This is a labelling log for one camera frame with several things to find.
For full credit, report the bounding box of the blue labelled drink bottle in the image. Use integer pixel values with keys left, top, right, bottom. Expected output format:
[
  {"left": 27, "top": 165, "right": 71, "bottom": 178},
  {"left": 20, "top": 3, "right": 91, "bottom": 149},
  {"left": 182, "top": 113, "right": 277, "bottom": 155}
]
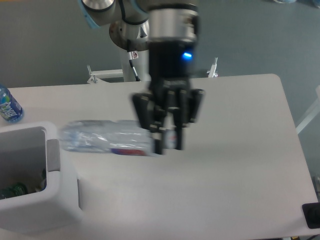
[{"left": 0, "top": 84, "right": 24, "bottom": 123}]

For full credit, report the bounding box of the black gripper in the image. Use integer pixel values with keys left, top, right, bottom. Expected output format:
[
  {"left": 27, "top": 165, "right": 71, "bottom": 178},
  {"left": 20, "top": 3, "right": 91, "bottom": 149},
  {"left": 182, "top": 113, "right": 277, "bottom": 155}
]
[{"left": 131, "top": 39, "right": 205, "bottom": 155}]

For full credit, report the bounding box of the white plastic trash can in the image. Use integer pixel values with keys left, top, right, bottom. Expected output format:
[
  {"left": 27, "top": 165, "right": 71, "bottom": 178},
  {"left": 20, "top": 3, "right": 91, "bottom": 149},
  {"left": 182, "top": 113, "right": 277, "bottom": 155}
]
[{"left": 0, "top": 121, "right": 83, "bottom": 234}]

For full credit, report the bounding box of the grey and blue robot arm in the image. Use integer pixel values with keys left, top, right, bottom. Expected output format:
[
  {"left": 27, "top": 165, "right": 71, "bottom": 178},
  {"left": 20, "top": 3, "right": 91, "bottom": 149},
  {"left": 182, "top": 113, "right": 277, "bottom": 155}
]
[{"left": 78, "top": 0, "right": 205, "bottom": 155}]

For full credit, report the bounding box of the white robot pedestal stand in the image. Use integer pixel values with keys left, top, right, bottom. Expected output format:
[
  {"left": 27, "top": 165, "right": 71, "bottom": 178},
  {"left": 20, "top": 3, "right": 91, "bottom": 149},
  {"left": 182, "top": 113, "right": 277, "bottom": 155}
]
[{"left": 86, "top": 42, "right": 219, "bottom": 85}]

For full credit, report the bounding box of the black device at table corner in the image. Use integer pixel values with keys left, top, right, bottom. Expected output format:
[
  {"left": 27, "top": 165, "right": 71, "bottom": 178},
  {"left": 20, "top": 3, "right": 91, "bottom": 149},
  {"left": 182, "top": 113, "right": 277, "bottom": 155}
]
[{"left": 302, "top": 202, "right": 320, "bottom": 229}]

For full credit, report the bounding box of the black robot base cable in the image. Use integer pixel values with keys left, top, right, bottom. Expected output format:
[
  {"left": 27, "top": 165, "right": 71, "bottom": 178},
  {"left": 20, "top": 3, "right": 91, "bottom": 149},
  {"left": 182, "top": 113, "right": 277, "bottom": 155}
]
[{"left": 126, "top": 39, "right": 142, "bottom": 82}]

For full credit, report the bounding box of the white frame at right edge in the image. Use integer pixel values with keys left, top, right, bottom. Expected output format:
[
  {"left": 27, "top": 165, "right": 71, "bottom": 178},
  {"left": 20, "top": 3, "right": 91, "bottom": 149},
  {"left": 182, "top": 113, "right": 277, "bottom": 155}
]
[{"left": 295, "top": 85, "right": 320, "bottom": 135}]

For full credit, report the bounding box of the green bottle inside trash can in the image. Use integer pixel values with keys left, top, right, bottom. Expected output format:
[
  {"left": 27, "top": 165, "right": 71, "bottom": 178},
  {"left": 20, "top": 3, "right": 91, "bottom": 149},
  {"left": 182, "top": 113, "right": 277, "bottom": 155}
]
[{"left": 0, "top": 182, "right": 29, "bottom": 200}]

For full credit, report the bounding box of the crushed clear plastic bottle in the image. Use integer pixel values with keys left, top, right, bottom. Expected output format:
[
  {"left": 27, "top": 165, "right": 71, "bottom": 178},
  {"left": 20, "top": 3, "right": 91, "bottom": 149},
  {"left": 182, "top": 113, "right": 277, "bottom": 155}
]
[{"left": 58, "top": 120, "right": 156, "bottom": 157}]

